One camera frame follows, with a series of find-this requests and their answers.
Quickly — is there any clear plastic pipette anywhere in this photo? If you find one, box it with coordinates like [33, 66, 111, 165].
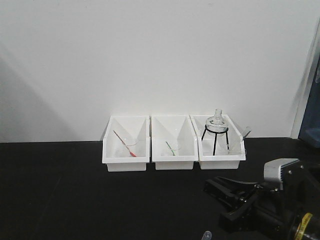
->
[201, 230, 212, 240]

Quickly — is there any white plastic bin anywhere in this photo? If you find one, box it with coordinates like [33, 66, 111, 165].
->
[189, 114, 246, 170]
[151, 115, 198, 170]
[102, 115, 151, 172]

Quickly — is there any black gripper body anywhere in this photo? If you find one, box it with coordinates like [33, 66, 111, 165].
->
[221, 159, 320, 240]

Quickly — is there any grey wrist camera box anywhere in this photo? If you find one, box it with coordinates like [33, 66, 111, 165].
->
[263, 158, 300, 191]

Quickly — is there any blue cabinet at right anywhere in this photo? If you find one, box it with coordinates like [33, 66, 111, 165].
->
[291, 32, 320, 151]

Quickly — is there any white plastic bin right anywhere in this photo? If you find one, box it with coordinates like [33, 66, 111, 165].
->
[189, 114, 246, 170]

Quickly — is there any green tipped pipette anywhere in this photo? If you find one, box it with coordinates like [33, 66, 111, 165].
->
[165, 141, 176, 156]

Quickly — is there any round glass flask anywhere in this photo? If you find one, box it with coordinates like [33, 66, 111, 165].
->
[205, 108, 228, 134]

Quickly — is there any white plastic bin left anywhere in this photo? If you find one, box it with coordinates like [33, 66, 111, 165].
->
[102, 115, 151, 172]

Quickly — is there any black wire tripod stand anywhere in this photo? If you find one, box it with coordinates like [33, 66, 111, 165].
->
[201, 125, 230, 156]

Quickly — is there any white plastic bin middle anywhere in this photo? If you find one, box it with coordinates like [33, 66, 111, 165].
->
[151, 115, 198, 170]

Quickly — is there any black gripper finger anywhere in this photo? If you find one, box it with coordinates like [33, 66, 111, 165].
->
[214, 176, 259, 191]
[203, 179, 250, 208]

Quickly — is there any red tipped pipette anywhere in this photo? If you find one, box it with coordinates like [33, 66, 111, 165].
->
[113, 130, 137, 158]

